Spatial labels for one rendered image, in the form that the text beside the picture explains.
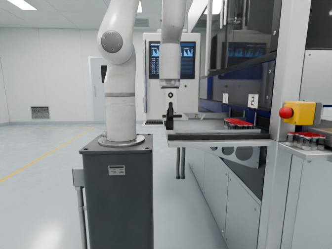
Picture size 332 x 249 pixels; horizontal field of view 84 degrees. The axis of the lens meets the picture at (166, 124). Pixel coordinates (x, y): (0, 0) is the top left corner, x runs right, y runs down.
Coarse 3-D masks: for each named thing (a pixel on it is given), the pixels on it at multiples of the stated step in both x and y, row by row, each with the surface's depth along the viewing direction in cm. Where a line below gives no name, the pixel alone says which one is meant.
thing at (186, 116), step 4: (228, 112) 133; (184, 116) 120; (188, 116) 132; (192, 116) 132; (200, 116) 132; (208, 116) 132; (212, 116) 132; (216, 116) 133; (220, 116) 133; (224, 116) 133; (228, 116) 133; (244, 120) 108
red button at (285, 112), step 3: (282, 108) 60; (285, 108) 59; (288, 108) 59; (279, 111) 61; (282, 111) 60; (285, 111) 59; (288, 111) 58; (291, 111) 58; (279, 114) 61; (282, 114) 60; (285, 114) 59; (288, 114) 58; (291, 114) 58; (282, 117) 60; (285, 117) 59; (288, 117) 59
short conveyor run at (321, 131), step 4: (324, 120) 63; (328, 120) 62; (328, 124) 62; (308, 128) 67; (312, 128) 66; (316, 128) 67; (320, 128) 67; (324, 128) 67; (328, 128) 67; (316, 132) 64; (320, 132) 62; (324, 132) 61; (328, 132) 59; (328, 136) 59; (328, 140) 59; (328, 144) 59; (328, 148) 60; (328, 160) 59
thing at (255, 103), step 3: (249, 96) 87; (252, 96) 85; (255, 96) 82; (249, 99) 87; (252, 99) 85; (255, 99) 82; (249, 102) 87; (252, 102) 85; (255, 102) 82; (249, 105) 87; (255, 105) 82
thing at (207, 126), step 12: (180, 120) 97; (192, 120) 97; (204, 120) 98; (216, 120) 98; (180, 132) 72; (192, 132) 72; (204, 132) 72; (216, 132) 73; (228, 132) 73; (240, 132) 73; (252, 132) 74
